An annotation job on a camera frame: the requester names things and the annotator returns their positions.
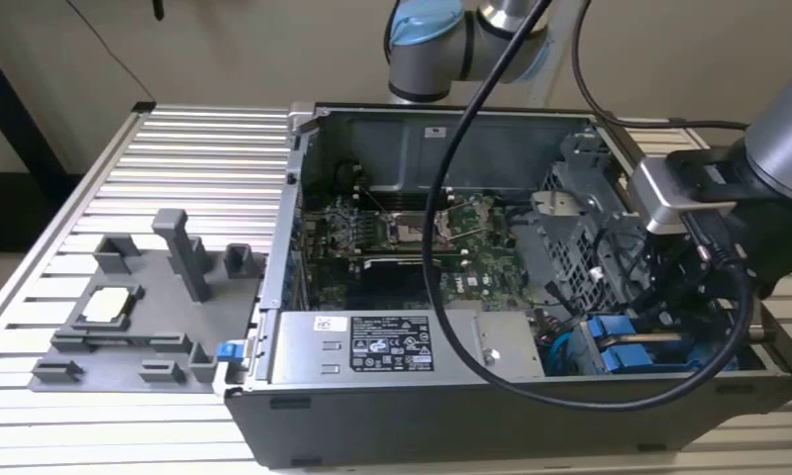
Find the metal disk bay cage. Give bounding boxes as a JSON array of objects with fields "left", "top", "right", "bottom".
[{"left": 538, "top": 158, "right": 662, "bottom": 318}]

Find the green motherboard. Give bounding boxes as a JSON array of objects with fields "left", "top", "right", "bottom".
[{"left": 303, "top": 195, "right": 551, "bottom": 311}]

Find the metal socket cover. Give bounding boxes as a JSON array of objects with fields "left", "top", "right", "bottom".
[{"left": 444, "top": 195, "right": 503, "bottom": 235}]

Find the gray metal drive housing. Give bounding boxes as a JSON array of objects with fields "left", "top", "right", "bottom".
[{"left": 348, "top": 116, "right": 574, "bottom": 194}]

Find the CPU socket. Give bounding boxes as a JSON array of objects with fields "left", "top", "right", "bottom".
[{"left": 380, "top": 210, "right": 459, "bottom": 248}]

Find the black graphics card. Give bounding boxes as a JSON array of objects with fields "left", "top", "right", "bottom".
[{"left": 355, "top": 253, "right": 467, "bottom": 306}]

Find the black open PC case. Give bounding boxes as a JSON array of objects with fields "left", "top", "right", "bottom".
[{"left": 223, "top": 101, "right": 792, "bottom": 469}]

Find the silver power supply unit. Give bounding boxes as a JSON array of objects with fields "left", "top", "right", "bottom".
[{"left": 263, "top": 310, "right": 547, "bottom": 385}]

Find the gray plastic parts rack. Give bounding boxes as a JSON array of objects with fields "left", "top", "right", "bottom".
[{"left": 31, "top": 207, "right": 270, "bottom": 395}]

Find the silver CPU chip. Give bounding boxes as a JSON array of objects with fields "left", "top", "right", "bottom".
[{"left": 81, "top": 286, "right": 138, "bottom": 324}]

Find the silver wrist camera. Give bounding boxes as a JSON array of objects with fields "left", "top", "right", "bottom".
[{"left": 631, "top": 151, "right": 749, "bottom": 235}]

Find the silver metal bracket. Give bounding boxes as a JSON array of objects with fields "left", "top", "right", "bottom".
[{"left": 531, "top": 190, "right": 585, "bottom": 220}]

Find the blue data wire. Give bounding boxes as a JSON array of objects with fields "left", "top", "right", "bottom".
[{"left": 541, "top": 331, "right": 575, "bottom": 375}]

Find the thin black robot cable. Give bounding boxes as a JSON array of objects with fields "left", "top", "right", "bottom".
[{"left": 570, "top": 0, "right": 749, "bottom": 131}]

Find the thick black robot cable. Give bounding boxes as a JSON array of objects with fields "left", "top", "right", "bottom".
[{"left": 420, "top": 0, "right": 757, "bottom": 412}]

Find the thin wire locking lever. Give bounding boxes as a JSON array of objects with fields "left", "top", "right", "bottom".
[{"left": 358, "top": 183, "right": 392, "bottom": 218}]

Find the thin black wall cable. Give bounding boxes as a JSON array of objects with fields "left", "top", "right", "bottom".
[{"left": 64, "top": 0, "right": 159, "bottom": 104}]

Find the black furniture frame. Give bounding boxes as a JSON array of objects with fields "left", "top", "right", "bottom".
[{"left": 0, "top": 27, "right": 85, "bottom": 253}]

